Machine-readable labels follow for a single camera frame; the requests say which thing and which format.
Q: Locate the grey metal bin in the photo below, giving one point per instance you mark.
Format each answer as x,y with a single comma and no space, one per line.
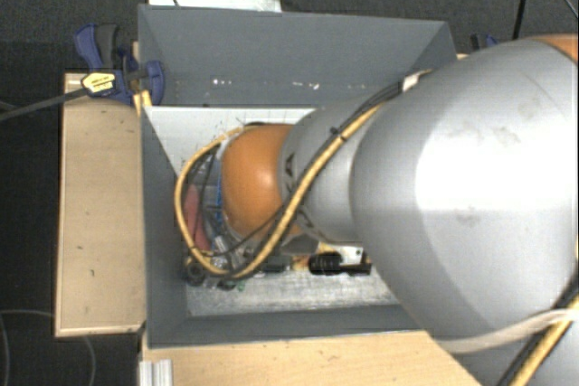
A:
280,54

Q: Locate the pale wood board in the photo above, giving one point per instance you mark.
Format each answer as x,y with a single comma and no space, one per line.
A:
101,212

